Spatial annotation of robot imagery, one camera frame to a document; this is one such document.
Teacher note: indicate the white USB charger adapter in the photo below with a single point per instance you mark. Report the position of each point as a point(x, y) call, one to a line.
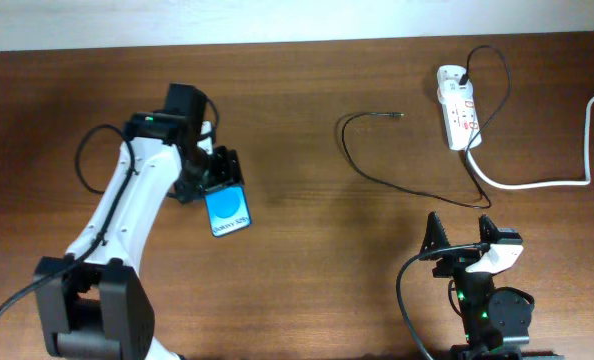
point(450, 91)

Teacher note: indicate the blue Samsung Galaxy smartphone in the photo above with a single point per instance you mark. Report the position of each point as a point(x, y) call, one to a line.
point(228, 211)

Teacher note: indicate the white power strip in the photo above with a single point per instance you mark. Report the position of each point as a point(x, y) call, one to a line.
point(460, 118)

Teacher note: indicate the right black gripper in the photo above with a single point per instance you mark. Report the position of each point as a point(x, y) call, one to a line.
point(454, 262)

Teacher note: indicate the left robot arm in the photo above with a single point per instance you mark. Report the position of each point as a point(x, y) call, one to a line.
point(91, 301)

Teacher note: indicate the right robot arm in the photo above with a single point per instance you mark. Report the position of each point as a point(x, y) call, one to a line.
point(495, 319)

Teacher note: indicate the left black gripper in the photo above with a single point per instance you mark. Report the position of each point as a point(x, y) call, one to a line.
point(227, 172)

